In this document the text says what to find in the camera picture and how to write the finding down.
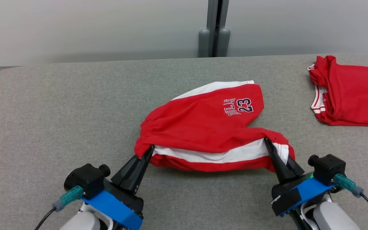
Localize grey partition post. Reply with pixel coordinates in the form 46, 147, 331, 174
198, 0, 231, 58

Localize teal plug left camera cable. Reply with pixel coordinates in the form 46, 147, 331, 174
34, 186, 84, 230

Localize red white jersey shirt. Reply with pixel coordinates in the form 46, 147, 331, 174
308, 55, 368, 127

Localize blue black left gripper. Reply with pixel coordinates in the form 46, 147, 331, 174
82, 145, 155, 230

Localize teal plug right camera cable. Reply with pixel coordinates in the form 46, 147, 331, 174
333, 173, 368, 230

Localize teal plug camera cable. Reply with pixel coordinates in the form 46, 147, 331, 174
333, 173, 368, 230
34, 186, 84, 230

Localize red white jersey shorts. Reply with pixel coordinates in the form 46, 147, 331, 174
134, 80, 296, 173

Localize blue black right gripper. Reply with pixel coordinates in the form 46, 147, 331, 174
264, 137, 336, 218

